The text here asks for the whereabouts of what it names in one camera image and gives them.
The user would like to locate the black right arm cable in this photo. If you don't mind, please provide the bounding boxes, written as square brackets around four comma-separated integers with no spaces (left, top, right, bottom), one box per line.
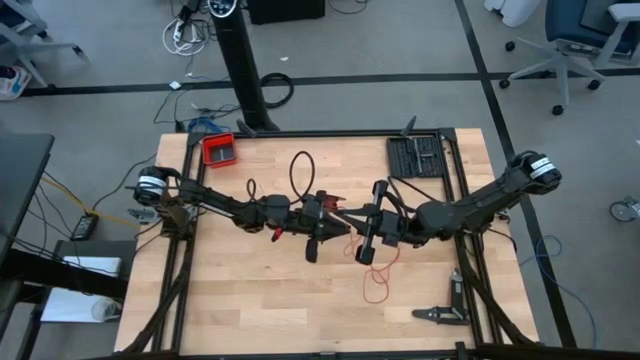
[387,174,431,214]

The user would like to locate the grey blue office chair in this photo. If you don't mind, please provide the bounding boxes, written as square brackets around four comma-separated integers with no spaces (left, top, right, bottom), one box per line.
[498,0,640,117]

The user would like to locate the black computer case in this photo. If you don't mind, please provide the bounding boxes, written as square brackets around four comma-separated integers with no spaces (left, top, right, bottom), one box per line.
[246,0,327,26]

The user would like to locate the black aluminium table frame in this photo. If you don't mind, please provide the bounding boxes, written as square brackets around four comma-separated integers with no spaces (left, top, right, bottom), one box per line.
[113,127,544,360]

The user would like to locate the yellow floor cable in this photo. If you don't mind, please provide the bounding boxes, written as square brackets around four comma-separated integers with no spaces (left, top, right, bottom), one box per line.
[39,174,144,232]

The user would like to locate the black bit set case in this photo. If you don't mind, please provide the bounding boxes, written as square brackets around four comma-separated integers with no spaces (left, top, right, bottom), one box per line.
[385,134,448,180]

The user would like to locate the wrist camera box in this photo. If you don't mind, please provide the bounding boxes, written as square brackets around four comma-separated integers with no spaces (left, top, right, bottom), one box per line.
[299,195,325,226]
[378,208,416,247]

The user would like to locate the black pliers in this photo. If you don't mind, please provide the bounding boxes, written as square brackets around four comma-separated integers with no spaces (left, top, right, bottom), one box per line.
[411,305,472,327]

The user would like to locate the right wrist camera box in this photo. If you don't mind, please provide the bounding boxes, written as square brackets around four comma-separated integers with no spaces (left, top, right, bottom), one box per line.
[378,208,416,247]

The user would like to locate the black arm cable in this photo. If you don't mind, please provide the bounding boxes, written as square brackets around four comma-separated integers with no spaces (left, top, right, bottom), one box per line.
[387,174,431,214]
[288,149,317,201]

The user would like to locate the long blue floor cable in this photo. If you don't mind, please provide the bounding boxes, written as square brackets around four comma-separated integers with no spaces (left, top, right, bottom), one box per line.
[518,234,600,351]

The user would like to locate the blue cable bundle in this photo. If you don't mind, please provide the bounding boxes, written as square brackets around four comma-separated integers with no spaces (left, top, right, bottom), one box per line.
[187,116,232,135]

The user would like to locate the black utility knife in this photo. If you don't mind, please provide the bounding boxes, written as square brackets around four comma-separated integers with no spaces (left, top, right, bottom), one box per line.
[450,267,466,314]

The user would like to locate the clear plastic cup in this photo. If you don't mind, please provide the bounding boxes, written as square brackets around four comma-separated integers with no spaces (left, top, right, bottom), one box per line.
[90,297,123,323]

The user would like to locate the dark desk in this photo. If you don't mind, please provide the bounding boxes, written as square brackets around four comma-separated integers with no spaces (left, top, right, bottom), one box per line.
[0,132,56,261]

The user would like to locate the white flat box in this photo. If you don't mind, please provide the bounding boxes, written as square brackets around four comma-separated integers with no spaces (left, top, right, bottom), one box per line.
[61,255,123,279]

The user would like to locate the red plastic bin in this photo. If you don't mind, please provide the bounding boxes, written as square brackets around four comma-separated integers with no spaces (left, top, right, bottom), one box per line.
[200,131,238,169]

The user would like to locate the black coiled floor cable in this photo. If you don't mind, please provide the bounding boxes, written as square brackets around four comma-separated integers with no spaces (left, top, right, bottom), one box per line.
[259,71,296,109]

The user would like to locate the grey chair base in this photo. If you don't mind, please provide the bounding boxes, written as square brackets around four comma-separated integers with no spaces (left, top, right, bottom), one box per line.
[0,0,92,89]

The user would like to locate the white paper sheet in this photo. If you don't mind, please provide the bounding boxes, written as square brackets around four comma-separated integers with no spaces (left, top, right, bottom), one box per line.
[39,287,124,324]

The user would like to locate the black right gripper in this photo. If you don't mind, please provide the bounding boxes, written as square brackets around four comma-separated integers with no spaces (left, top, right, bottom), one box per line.
[333,180,389,266]

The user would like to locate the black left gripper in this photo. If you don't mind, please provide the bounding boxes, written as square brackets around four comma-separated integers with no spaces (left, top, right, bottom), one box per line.
[294,190,352,265]

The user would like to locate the red cord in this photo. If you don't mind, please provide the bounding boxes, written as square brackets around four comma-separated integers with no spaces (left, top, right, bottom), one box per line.
[323,196,402,305]

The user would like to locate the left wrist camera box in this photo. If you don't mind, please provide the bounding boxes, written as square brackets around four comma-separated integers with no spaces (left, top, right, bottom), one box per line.
[299,195,325,226]

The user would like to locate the grey caster wheel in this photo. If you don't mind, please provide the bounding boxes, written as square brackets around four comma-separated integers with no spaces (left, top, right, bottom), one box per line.
[608,195,640,224]

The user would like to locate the white shoe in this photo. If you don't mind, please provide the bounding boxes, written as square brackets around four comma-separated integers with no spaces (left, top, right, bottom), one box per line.
[0,64,33,102]

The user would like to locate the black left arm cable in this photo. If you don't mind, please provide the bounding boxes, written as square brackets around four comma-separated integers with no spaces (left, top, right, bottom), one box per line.
[288,149,317,201]

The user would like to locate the black power adapter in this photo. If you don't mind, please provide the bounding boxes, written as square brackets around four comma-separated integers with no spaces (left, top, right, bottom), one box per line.
[69,212,100,242]

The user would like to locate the white trash bin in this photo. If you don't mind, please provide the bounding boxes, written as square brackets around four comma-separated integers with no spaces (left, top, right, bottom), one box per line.
[483,0,542,29]

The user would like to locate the black low shelf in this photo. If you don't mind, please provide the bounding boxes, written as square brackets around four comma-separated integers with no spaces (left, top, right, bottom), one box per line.
[0,238,139,302]

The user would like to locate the white power strip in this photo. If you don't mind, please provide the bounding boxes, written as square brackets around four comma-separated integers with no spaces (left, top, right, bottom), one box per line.
[161,13,209,57]

